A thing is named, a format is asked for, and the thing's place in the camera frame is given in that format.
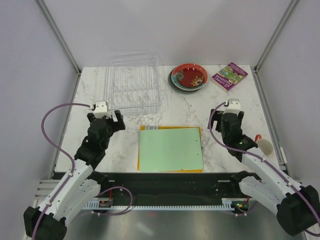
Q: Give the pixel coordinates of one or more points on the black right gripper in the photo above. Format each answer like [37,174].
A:
[216,116]

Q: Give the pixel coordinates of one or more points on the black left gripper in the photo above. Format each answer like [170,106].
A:
[111,120]

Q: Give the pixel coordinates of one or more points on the red and teal plate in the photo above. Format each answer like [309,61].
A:
[199,67]

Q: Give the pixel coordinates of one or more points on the small dark red plate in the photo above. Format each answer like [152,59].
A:
[190,77]

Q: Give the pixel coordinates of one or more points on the grey-green plate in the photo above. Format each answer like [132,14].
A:
[178,90]

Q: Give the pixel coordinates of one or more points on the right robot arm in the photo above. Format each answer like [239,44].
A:
[296,207]

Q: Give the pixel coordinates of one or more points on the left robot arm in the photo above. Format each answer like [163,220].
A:
[51,218]

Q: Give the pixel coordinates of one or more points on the purple book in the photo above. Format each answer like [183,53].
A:
[228,77]

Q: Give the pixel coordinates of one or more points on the orange folder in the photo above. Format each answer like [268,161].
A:
[142,160]

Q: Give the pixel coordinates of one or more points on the orange plastic cup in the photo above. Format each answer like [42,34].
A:
[265,145]

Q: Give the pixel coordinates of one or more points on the light green cutting board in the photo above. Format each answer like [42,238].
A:
[170,149]

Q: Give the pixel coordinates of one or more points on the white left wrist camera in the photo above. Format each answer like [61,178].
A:
[100,110]

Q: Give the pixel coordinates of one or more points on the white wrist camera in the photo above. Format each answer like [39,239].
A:
[232,106]
[100,110]

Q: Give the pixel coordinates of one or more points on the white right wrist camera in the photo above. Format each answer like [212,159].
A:
[232,106]

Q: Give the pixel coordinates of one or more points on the white wire dish rack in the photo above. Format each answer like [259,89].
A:
[133,83]

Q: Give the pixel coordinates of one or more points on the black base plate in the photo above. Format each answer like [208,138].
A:
[171,188]

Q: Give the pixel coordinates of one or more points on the white cable duct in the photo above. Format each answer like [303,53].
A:
[225,204]

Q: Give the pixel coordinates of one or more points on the aluminium front rail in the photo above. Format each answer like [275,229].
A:
[45,187]

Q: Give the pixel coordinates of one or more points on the left aluminium frame post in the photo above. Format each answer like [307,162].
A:
[58,35]

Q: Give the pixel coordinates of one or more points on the aluminium frame post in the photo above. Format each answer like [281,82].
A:
[276,33]
[58,35]

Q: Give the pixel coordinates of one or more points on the right aluminium frame post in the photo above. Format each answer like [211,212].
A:
[276,33]

